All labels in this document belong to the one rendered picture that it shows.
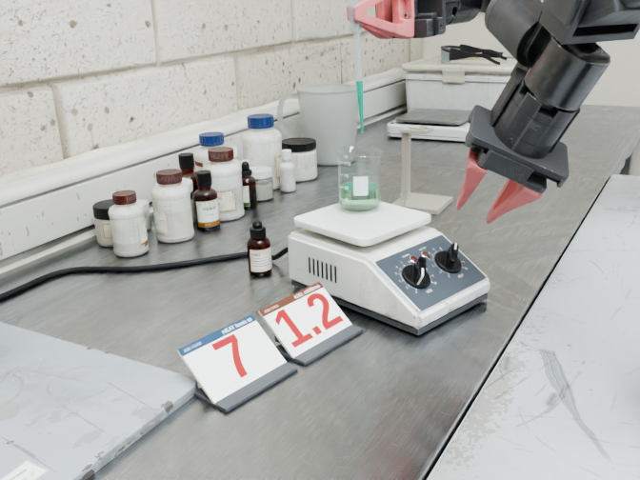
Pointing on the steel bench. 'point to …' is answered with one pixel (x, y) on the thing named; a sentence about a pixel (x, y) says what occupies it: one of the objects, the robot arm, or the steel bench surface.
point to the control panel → (444, 284)
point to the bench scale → (443, 120)
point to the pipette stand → (427, 203)
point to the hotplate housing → (372, 278)
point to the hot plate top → (370, 230)
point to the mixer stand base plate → (75, 405)
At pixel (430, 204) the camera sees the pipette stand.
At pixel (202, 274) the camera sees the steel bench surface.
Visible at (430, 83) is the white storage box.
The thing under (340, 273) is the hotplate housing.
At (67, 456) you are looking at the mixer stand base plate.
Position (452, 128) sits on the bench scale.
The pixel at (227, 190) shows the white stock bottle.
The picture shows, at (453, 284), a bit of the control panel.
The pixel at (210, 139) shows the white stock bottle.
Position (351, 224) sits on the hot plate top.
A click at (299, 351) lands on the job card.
